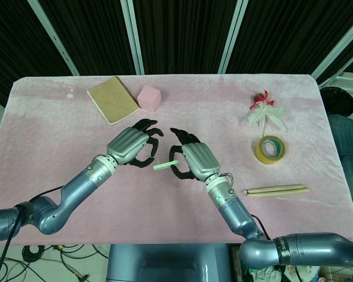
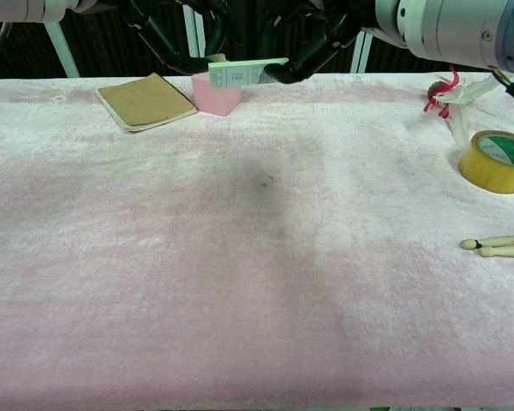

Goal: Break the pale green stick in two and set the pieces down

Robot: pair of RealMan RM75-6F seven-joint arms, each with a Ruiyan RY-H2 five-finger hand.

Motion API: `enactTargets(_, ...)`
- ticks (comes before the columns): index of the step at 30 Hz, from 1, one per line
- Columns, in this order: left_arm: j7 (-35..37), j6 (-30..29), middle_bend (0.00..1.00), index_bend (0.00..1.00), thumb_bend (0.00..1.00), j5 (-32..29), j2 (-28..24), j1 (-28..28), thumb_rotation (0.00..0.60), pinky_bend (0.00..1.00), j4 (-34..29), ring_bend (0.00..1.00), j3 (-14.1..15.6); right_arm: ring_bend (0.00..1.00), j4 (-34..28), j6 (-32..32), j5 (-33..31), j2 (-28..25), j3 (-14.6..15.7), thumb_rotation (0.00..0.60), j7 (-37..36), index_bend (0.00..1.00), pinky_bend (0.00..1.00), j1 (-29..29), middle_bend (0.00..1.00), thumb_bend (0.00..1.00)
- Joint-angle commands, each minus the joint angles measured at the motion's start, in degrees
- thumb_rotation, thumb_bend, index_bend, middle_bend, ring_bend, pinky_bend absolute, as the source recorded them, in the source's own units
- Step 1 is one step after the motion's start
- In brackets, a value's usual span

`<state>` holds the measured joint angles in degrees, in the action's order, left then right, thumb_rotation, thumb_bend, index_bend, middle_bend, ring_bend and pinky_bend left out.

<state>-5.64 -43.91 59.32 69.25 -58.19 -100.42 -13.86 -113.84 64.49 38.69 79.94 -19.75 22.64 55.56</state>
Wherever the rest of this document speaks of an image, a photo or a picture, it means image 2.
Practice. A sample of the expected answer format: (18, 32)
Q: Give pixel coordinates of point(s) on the wooden drumstick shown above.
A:
(497, 242)
(505, 250)

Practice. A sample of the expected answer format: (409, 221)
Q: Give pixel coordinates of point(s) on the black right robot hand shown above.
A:
(312, 38)

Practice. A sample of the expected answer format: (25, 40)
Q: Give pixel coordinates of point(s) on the white frame leg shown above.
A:
(62, 49)
(360, 53)
(195, 30)

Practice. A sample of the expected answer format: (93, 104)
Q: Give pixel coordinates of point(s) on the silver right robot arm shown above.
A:
(454, 27)

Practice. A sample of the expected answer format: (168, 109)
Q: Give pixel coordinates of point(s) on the brown kraft notebook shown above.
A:
(145, 103)

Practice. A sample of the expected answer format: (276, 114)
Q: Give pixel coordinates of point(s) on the yellow tape roll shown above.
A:
(494, 164)

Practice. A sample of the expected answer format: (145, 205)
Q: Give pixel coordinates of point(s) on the light green rectangular box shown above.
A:
(240, 73)

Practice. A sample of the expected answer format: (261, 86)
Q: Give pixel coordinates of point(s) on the pink fluffy table cloth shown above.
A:
(240, 257)

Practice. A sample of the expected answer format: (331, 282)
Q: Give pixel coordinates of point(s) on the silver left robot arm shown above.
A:
(23, 9)

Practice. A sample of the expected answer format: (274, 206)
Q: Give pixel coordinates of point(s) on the pink foam block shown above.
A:
(216, 99)

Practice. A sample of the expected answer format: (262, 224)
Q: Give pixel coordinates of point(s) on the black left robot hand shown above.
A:
(163, 30)

